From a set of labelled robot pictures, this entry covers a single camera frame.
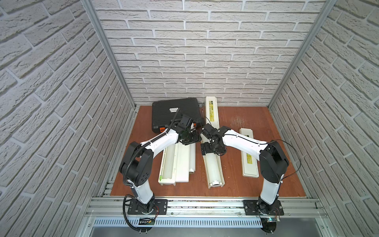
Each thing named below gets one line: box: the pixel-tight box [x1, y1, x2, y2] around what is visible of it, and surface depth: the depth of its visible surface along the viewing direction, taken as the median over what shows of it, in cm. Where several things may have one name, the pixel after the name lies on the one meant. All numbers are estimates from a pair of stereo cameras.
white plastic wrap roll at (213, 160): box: [205, 153, 222, 186], surface depth 83 cm
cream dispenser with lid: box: [157, 142, 190, 187], surface depth 83 cm
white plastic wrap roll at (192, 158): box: [189, 142, 196, 175], surface depth 89 cm
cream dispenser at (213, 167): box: [200, 133, 226, 190], surface depth 83 cm
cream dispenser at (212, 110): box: [205, 96, 220, 129], surface depth 109 cm
